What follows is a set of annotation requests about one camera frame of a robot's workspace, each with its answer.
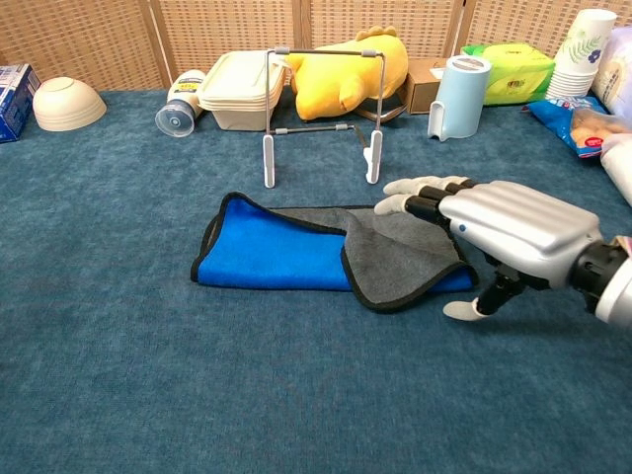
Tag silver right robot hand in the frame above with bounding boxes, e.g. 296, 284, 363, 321
373, 176, 603, 322

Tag grey and blue cloth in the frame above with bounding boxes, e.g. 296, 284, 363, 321
191, 191, 480, 315

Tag blue cookie snack bag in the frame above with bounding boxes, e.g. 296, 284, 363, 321
525, 95, 632, 160

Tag translucent plastic bag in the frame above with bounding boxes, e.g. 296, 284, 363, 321
599, 132, 632, 207

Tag light blue cylindrical mug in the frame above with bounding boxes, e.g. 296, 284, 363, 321
427, 54, 493, 143

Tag green tissue pack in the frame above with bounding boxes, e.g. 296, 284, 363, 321
460, 42, 557, 107

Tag brown cardboard box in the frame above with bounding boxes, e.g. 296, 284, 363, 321
402, 57, 450, 116

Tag stack of paper cups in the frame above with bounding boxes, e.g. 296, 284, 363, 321
545, 8, 618, 103

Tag yellow plush toy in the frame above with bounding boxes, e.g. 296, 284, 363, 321
283, 25, 410, 122

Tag beige plastic lunch box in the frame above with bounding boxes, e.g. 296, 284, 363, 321
197, 50, 288, 132

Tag wicker folding screen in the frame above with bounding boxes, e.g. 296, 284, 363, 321
0, 0, 632, 95

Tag mayonnaise squeeze bottle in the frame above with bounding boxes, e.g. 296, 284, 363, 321
154, 68, 207, 139

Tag blue table carpet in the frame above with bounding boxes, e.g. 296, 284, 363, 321
0, 88, 632, 474

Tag beige upturned bowl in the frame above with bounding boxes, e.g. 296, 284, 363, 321
32, 76, 108, 133

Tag blue toothpaste box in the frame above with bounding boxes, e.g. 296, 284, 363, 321
0, 62, 41, 145

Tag small metal wire stand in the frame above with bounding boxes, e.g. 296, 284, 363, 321
260, 46, 387, 190

